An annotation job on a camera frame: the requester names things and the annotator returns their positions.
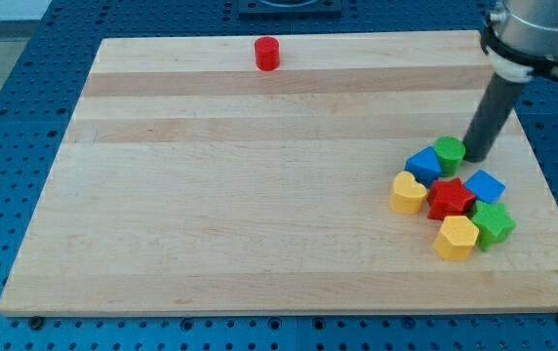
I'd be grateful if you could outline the green cylinder block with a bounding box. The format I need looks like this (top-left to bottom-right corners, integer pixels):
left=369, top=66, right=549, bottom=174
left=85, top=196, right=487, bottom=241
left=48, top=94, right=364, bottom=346
left=433, top=136, right=466, bottom=177

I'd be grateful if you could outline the green star block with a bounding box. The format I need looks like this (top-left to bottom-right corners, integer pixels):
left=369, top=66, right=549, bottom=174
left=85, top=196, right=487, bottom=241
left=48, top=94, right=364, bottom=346
left=469, top=200, right=517, bottom=252

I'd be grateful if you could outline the yellow hexagon block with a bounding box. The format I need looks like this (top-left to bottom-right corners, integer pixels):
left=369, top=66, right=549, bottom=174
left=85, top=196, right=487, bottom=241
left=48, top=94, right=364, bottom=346
left=432, top=215, right=479, bottom=261

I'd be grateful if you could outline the yellow heart block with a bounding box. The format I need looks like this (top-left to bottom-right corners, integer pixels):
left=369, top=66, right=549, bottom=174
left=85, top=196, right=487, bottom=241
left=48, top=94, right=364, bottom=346
left=389, top=171, right=428, bottom=215

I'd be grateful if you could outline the red cylinder block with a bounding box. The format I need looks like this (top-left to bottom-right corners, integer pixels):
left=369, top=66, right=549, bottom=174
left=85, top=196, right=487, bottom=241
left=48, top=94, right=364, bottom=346
left=254, top=36, right=280, bottom=71

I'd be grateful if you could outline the blue square block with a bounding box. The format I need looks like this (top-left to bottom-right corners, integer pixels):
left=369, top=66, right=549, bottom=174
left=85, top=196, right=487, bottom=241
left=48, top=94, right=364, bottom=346
left=464, top=170, right=505, bottom=203

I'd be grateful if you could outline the wooden board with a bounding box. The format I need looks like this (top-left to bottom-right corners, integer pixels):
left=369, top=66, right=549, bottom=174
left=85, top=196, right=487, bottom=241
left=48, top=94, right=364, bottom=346
left=0, top=31, right=558, bottom=317

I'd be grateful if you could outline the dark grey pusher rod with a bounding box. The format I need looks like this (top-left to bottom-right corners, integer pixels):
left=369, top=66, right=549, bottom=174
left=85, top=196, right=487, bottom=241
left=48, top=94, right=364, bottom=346
left=462, top=73, right=526, bottom=163

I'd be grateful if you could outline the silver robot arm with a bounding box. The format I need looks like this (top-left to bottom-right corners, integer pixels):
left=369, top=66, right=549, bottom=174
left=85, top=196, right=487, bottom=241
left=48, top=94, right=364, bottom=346
left=481, top=0, right=558, bottom=84

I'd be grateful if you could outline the red star block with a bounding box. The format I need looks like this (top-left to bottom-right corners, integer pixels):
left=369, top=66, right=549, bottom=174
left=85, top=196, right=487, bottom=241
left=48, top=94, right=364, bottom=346
left=426, top=177, right=477, bottom=220

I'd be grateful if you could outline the blue triangle block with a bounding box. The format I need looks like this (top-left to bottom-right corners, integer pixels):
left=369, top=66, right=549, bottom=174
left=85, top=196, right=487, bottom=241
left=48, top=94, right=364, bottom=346
left=404, top=146, right=442, bottom=188

